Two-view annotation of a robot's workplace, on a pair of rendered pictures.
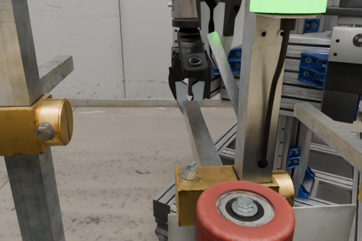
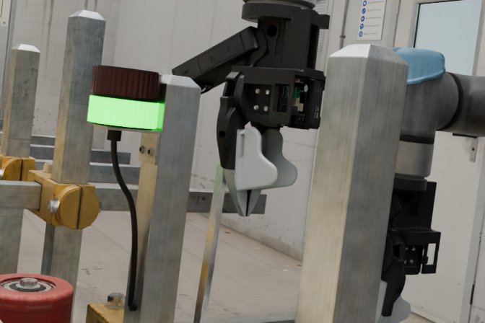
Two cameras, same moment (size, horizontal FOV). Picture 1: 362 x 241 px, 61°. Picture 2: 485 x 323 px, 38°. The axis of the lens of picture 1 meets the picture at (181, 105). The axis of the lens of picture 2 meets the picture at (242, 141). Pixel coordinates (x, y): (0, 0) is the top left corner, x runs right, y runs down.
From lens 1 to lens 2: 68 cm
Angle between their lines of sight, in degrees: 62
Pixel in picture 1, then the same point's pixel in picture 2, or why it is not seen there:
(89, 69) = not seen: outside the picture
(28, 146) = (48, 215)
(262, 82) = (142, 203)
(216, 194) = (40, 277)
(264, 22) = (144, 138)
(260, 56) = (143, 174)
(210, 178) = (120, 313)
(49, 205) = not seen: hidden behind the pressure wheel
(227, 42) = (228, 177)
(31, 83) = (71, 167)
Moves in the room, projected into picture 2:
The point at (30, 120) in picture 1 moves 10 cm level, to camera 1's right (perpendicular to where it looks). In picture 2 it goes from (53, 193) to (74, 209)
